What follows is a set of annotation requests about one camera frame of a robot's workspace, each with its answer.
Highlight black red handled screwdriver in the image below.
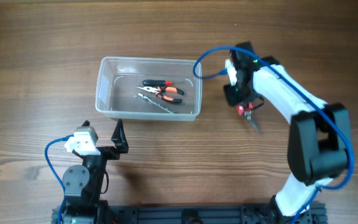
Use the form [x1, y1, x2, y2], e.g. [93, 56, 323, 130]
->
[142, 80, 184, 86]

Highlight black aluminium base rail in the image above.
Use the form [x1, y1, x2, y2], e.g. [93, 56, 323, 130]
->
[51, 203, 328, 224]

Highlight clear plastic container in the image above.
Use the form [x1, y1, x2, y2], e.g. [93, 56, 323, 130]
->
[95, 57, 202, 121]

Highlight orange black needle-nose pliers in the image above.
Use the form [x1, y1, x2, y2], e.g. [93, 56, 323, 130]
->
[135, 85, 185, 105]

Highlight red handled snips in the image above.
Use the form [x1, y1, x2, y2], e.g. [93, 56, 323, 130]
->
[236, 103, 259, 132]

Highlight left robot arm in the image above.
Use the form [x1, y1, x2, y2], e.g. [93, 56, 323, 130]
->
[45, 120, 129, 224]

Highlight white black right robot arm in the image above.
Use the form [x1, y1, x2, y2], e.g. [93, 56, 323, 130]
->
[224, 42, 354, 219]

